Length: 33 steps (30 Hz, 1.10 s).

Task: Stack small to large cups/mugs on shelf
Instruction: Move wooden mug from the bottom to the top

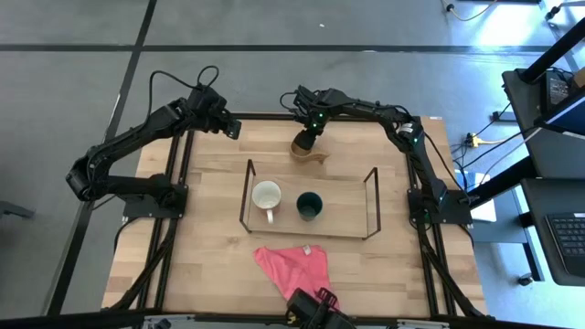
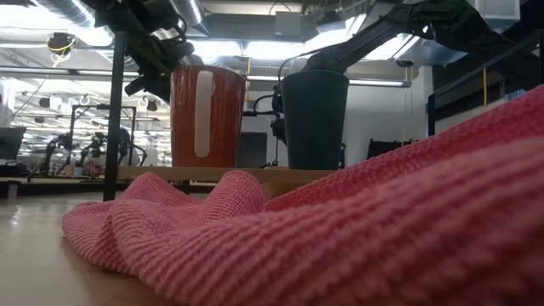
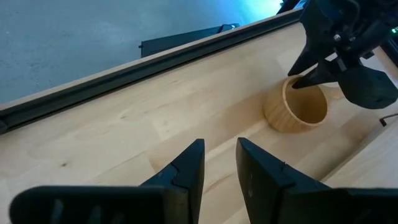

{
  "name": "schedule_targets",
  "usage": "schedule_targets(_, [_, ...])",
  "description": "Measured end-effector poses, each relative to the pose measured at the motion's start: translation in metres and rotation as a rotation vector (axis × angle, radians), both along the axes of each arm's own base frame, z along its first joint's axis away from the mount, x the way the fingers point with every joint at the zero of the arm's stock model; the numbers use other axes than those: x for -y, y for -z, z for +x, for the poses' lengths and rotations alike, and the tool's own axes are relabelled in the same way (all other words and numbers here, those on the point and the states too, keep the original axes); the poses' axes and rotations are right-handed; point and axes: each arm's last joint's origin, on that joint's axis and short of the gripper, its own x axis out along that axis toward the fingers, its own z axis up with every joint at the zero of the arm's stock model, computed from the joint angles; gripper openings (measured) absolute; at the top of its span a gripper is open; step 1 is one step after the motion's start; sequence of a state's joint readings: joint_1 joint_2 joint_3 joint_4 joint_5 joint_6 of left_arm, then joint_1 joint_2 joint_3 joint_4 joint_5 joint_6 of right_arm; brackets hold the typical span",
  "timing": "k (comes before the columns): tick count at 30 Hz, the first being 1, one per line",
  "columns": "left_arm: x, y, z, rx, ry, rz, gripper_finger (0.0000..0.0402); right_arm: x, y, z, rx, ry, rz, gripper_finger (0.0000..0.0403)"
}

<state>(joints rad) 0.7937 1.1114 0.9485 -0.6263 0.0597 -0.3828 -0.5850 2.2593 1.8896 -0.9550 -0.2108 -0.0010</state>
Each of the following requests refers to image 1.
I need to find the pink cloth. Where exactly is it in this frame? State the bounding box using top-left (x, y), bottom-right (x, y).
top-left (252, 245), bottom-right (342, 308)

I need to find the yellow cable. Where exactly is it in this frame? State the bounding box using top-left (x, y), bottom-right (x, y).
top-left (441, 0), bottom-right (499, 23)

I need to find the black side desk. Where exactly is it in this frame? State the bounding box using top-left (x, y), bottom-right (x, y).
top-left (501, 17), bottom-right (585, 287)

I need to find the black rig crossbar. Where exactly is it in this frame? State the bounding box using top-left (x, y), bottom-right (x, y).
top-left (0, 308), bottom-right (585, 329)

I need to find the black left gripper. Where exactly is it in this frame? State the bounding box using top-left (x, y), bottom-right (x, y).
top-left (189, 85), bottom-right (242, 140)

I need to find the black keyboard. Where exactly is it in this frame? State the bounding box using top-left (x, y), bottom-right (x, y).
top-left (546, 212), bottom-right (585, 278)

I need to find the dark green cup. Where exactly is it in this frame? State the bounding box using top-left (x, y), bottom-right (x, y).
top-left (295, 191), bottom-right (324, 222)

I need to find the black table frame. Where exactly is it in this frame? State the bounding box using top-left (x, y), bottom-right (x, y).
top-left (109, 102), bottom-right (490, 321)

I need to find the wooden cup with handle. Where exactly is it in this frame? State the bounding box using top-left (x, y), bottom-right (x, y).
top-left (290, 136), bottom-right (331, 165)

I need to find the red mug white handle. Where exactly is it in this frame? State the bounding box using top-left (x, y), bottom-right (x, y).
top-left (250, 180), bottom-right (282, 225)

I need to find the black power adapter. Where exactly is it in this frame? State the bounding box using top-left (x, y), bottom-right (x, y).
top-left (542, 70), bottom-right (573, 111)

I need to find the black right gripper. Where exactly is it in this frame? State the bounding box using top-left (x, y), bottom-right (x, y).
top-left (292, 86), bottom-right (328, 151)

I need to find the wooden shelf black wire frame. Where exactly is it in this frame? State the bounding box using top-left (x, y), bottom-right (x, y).
top-left (239, 158), bottom-right (382, 240)

